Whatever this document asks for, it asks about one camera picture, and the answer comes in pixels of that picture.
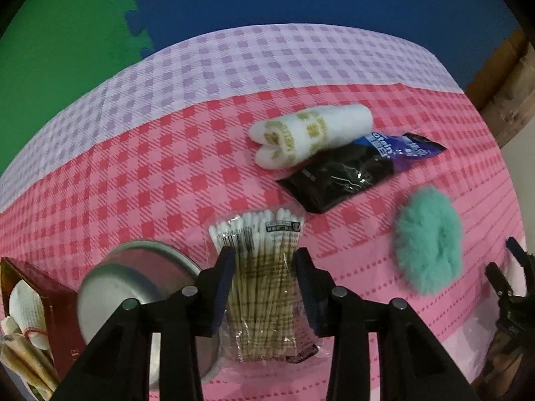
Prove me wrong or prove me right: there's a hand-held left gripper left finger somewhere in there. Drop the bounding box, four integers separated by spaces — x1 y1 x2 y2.
50 246 237 401

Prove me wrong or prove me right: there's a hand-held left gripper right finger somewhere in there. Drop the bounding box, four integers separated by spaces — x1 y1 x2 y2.
295 247 481 401

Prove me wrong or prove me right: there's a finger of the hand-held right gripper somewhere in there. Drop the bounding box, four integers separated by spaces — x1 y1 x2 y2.
505 236 529 266
485 261 517 301

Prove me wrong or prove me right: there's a cotton swab packet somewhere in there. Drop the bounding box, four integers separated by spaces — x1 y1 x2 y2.
208 207 324 364

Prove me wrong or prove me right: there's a red tin box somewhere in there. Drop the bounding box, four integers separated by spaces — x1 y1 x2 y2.
0 257 86 401

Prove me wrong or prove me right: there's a white knit glove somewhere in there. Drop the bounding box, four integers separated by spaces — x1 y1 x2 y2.
8 279 50 351

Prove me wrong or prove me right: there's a cream ruffled cloth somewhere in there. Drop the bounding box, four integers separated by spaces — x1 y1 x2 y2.
0 317 59 401

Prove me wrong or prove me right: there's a teal fluffy scrunchie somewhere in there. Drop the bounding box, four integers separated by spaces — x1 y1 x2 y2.
391 186 464 296

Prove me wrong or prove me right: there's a steel bowl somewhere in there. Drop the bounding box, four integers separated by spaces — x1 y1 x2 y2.
76 239 222 385

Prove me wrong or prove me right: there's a black plastic packet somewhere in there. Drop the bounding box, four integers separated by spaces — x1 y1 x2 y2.
276 131 447 214

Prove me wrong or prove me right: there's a wooden furniture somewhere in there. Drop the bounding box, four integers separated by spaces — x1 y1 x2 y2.
464 29 535 147

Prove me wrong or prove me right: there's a white rolled printed towel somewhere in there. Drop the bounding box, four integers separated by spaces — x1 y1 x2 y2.
248 104 374 170

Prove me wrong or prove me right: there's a green foam mat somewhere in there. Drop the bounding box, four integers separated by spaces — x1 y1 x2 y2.
0 0 155 176

